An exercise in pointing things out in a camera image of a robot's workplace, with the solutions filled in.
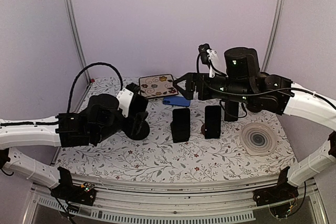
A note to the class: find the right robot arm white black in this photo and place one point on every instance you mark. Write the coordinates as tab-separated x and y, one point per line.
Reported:
245	83

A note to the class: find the aluminium frame post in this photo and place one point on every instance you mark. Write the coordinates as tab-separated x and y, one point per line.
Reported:
75	33
273	35

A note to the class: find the black gooseneck round-base phone stand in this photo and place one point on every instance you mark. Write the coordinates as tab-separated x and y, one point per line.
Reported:
141	132

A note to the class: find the round swirl ceramic plate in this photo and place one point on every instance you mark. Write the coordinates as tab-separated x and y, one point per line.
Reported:
258	139

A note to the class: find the black wedge phone stand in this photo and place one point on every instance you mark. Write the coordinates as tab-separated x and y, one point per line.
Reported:
180	132

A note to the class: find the square floral ceramic plate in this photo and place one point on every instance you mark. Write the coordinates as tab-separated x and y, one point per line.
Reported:
158	86

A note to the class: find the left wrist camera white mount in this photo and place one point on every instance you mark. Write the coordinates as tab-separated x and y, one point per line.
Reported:
125	97

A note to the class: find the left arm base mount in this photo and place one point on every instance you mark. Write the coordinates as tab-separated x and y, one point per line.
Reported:
84	194

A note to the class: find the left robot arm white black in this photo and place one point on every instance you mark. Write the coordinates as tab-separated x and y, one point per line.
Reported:
104	116

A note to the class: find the aluminium front rail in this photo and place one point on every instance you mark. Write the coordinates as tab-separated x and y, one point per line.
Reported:
230	201

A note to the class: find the round wooden base phone stand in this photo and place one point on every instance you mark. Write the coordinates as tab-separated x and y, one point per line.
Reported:
203	129

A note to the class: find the black phone front edge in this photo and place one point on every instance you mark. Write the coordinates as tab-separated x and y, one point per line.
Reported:
181	120

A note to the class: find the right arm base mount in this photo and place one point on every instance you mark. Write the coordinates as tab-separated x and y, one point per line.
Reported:
281	191

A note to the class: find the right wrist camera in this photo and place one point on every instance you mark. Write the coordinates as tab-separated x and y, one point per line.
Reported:
210	58

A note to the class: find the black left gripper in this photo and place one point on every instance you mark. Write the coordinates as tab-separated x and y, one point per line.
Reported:
142	112

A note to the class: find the left aluminium frame post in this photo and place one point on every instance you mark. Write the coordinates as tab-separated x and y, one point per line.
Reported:
75	33

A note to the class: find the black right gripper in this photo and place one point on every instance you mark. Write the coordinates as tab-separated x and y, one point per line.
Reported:
193	77

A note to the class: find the blue phone far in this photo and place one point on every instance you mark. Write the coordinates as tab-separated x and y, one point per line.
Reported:
176	101

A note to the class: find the right aluminium frame post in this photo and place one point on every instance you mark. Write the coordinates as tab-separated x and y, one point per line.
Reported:
273	35

